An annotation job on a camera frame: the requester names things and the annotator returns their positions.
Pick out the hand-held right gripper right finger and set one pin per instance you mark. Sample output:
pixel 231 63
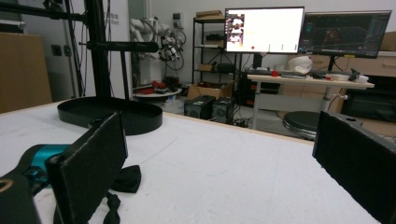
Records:
pixel 358 158

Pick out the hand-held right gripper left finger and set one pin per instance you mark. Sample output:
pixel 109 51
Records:
pixel 88 165

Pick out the black cloth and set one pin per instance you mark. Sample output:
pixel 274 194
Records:
pixel 127 179

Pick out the teal and black device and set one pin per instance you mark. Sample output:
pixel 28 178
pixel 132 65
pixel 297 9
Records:
pixel 46 154

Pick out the black cabinet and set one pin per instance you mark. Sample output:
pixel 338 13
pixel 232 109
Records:
pixel 370 99

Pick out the black oval tray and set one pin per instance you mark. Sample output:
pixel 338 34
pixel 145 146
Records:
pixel 137 119

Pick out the black round stool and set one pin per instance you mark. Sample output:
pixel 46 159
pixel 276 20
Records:
pixel 300 121

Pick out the wooden desk with white legs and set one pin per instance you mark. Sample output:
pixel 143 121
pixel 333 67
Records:
pixel 311 82

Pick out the round white table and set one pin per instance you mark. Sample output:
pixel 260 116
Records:
pixel 157 94

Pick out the black metal stand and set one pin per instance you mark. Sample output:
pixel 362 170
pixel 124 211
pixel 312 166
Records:
pixel 97 62

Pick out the brown board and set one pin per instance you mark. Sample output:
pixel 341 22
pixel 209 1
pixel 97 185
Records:
pixel 21 71

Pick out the small red object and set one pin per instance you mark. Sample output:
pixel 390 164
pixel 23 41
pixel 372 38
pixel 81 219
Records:
pixel 274 73

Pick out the black computer box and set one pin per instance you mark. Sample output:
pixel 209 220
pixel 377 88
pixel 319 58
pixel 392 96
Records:
pixel 223 110
pixel 199 107

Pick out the monitor with dark screen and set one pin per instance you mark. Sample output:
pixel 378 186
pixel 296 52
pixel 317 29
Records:
pixel 344 34

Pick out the open cardboard box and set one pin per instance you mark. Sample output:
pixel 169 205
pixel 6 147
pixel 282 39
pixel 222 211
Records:
pixel 207 90

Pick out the monitor with white screen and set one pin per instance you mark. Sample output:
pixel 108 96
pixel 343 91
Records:
pixel 267 29

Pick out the black metal shelf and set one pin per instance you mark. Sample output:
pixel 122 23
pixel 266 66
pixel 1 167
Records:
pixel 199 46

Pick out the flat cardboard box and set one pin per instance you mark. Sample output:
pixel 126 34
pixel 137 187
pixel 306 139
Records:
pixel 208 14

